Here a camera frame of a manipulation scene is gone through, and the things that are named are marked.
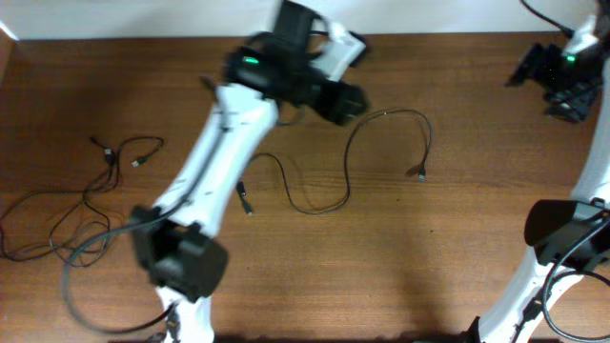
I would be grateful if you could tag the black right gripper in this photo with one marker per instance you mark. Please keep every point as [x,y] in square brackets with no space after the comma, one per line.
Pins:
[533,68]

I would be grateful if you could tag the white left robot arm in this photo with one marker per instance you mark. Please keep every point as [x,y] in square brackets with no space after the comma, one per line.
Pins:
[299,61]

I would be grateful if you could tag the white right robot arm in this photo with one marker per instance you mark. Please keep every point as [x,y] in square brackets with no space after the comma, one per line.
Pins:
[566,239]

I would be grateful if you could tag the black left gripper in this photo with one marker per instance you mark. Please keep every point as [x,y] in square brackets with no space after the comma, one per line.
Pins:
[344,102]

